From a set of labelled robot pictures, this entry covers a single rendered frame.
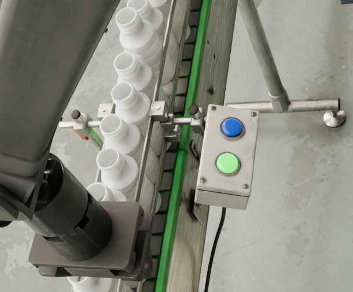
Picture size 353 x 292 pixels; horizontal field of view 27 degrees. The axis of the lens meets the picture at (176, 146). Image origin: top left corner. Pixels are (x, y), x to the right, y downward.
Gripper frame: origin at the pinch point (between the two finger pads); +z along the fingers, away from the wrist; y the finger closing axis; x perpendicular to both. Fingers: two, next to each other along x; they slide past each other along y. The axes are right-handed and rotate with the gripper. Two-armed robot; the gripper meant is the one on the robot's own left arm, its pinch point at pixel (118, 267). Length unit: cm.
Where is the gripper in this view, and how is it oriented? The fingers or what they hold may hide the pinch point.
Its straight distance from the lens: 76.0
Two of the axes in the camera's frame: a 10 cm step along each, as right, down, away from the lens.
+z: 3.0, 4.9, 8.2
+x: 1.6, -8.7, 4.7
